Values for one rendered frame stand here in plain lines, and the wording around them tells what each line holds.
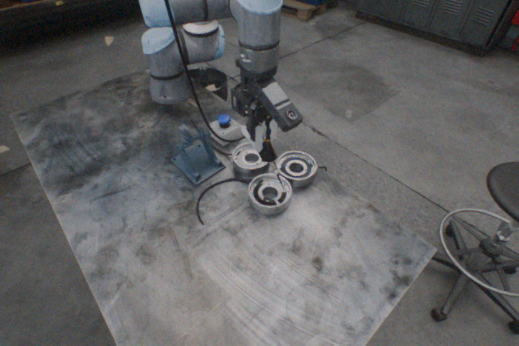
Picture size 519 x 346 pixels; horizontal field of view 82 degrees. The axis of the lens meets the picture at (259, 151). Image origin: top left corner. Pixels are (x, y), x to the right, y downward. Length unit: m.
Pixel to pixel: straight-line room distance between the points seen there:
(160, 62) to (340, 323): 0.88
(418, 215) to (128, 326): 1.60
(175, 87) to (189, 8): 0.55
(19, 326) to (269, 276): 1.32
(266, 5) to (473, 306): 1.56
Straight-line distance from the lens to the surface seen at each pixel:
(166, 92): 1.12
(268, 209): 0.71
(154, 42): 1.04
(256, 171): 0.79
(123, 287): 0.71
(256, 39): 0.54
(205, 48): 1.07
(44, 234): 2.00
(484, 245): 1.58
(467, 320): 1.72
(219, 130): 0.90
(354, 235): 0.74
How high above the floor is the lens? 1.41
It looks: 43 degrees down
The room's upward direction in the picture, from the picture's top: straight up
